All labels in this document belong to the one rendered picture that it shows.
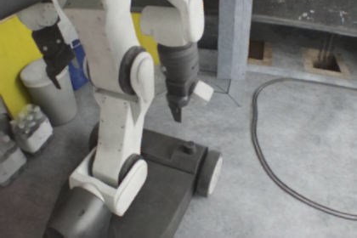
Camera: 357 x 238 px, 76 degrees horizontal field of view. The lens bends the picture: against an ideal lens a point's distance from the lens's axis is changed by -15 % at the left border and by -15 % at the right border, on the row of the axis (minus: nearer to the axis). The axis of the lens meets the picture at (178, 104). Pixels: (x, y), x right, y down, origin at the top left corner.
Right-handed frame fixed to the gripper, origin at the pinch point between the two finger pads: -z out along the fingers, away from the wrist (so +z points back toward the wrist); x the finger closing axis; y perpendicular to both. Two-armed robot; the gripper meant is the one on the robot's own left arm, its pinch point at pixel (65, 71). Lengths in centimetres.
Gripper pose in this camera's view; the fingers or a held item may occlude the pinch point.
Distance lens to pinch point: 94.2
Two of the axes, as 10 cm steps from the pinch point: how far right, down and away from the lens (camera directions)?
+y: -9.1, -2.2, 3.4
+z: -1.2, -6.5, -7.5
